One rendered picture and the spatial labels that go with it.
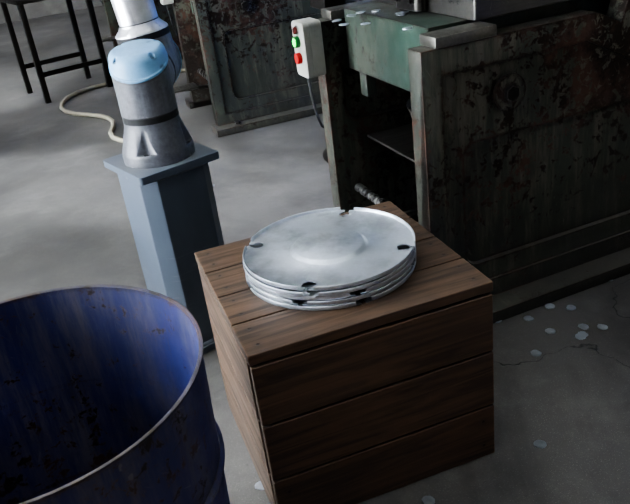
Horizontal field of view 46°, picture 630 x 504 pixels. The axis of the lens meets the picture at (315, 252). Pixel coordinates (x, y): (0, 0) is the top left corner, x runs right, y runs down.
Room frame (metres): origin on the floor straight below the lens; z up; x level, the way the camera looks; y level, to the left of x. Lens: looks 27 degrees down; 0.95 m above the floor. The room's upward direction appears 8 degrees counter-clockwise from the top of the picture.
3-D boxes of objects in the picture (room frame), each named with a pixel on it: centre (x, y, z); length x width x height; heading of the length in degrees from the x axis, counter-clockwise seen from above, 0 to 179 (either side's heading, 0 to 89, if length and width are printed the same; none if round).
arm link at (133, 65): (1.52, 0.30, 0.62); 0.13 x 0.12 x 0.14; 179
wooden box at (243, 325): (1.11, -0.02, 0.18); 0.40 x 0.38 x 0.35; 107
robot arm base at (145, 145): (1.52, 0.30, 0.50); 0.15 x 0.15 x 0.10
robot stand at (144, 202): (1.52, 0.30, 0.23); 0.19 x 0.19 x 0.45; 35
